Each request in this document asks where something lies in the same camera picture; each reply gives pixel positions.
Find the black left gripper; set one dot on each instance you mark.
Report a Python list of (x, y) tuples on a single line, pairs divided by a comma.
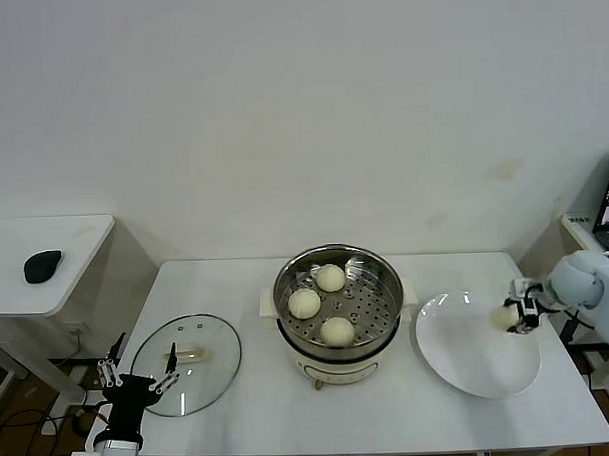
[(128, 399)]

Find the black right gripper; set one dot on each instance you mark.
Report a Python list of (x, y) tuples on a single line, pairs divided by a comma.
[(544, 299)]

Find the white steamed baozi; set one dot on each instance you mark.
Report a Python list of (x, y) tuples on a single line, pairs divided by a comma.
[(336, 332), (330, 278), (304, 303), (502, 318)]

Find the stainless steel steamer basket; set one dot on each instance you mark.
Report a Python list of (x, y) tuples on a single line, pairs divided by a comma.
[(372, 310)]

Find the white round plate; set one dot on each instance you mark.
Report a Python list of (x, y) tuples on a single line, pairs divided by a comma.
[(469, 352)]

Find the black computer mouse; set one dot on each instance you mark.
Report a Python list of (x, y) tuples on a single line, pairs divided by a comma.
[(42, 267)]

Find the white side table with mouse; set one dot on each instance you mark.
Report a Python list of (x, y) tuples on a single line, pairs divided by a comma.
[(14, 233)]

